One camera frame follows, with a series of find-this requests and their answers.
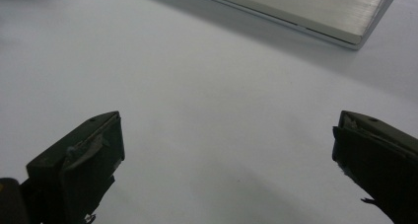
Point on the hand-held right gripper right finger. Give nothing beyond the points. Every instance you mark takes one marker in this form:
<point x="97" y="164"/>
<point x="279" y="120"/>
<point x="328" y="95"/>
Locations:
<point x="381" y="161"/>

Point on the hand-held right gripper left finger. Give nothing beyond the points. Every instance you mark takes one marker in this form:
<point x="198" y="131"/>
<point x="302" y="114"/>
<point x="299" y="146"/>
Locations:
<point x="75" y="164"/>

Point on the brushed metal plate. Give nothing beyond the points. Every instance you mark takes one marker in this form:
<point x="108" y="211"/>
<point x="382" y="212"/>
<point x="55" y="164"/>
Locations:
<point x="295" y="7"/>

